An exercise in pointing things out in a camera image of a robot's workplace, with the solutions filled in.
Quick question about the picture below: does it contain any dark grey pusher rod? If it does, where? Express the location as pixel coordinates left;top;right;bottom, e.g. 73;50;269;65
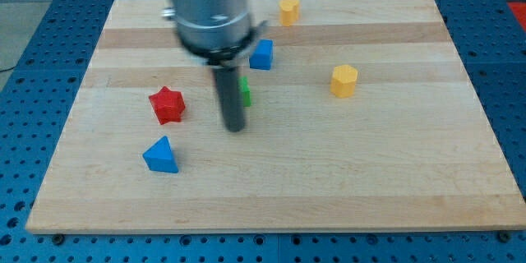
212;66;246;132

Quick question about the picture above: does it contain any green star block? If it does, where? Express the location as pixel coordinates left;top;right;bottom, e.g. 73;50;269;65
239;76;251;107

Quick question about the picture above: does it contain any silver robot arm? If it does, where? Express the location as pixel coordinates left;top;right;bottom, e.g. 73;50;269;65
170;0;266;132

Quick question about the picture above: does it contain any red star block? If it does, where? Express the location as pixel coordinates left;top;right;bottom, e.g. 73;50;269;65
149;86;186;125

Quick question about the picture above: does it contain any blue cube block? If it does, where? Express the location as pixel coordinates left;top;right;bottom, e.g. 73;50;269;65
249;39;274;71

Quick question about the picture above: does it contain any yellow heart block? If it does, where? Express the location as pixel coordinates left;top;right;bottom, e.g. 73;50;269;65
279;0;300;26

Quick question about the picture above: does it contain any blue triangle block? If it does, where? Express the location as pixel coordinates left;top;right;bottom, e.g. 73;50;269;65
142;136;179;173

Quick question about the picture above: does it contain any yellow hexagon block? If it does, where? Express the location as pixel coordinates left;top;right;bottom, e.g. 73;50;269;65
330;64;358;98

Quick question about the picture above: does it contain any wooden board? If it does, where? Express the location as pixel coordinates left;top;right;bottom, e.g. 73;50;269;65
26;0;525;234

